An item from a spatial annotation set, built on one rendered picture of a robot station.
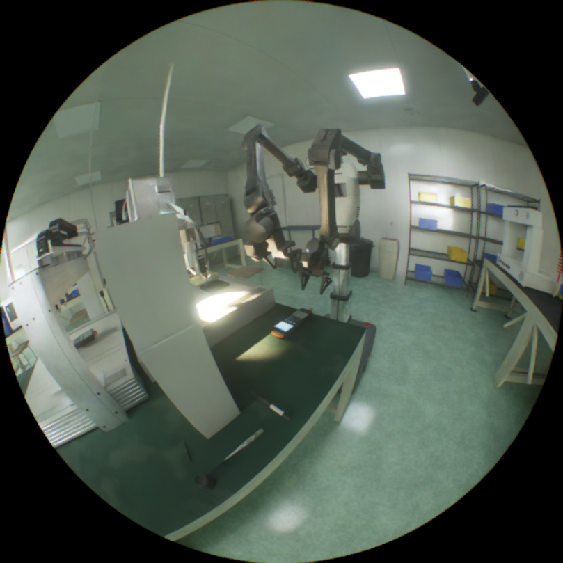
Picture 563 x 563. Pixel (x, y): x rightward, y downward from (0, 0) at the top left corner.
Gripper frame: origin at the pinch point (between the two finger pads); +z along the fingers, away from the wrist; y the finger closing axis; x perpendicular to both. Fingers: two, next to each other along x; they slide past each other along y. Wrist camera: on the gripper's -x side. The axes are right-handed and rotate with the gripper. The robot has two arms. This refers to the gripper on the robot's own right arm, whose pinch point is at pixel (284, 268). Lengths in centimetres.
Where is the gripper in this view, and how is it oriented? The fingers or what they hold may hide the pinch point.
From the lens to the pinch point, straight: 63.3
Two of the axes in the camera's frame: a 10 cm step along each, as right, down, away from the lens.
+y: 7.3, 1.8, -6.6
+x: 6.3, -5.6, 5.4
